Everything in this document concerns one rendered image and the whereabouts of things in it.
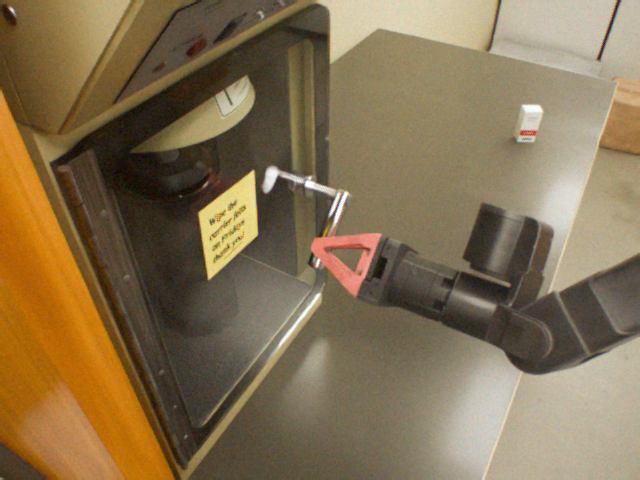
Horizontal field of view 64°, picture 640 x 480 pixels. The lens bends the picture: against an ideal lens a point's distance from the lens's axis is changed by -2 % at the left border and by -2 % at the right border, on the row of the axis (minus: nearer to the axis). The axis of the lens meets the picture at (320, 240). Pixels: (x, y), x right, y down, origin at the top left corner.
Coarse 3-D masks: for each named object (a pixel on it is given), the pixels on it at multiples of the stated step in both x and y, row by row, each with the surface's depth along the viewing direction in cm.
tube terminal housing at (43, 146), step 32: (320, 0) 50; (256, 32) 43; (0, 64) 26; (192, 64) 38; (32, 128) 28; (96, 128) 32; (32, 160) 30; (64, 224) 33; (96, 288) 37; (256, 384) 69
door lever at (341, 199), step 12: (312, 180) 58; (312, 192) 58; (324, 192) 57; (336, 192) 57; (336, 204) 57; (348, 204) 57; (336, 216) 56; (324, 228) 57; (336, 228) 57; (312, 264) 57
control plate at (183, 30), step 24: (216, 0) 25; (240, 0) 28; (264, 0) 32; (288, 0) 38; (168, 24) 23; (192, 24) 25; (216, 24) 29; (240, 24) 33; (168, 48) 26; (144, 72) 27; (168, 72) 31; (120, 96) 28
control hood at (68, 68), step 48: (0, 0) 23; (48, 0) 21; (96, 0) 19; (144, 0) 19; (192, 0) 23; (48, 48) 23; (96, 48) 21; (144, 48) 24; (48, 96) 25; (96, 96) 25
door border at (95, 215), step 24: (72, 168) 30; (96, 168) 32; (96, 192) 32; (96, 216) 33; (120, 240) 36; (120, 264) 37; (120, 288) 37; (144, 312) 41; (144, 336) 42; (144, 360) 42; (168, 384) 48; (168, 408) 49; (168, 432) 50; (192, 456) 57
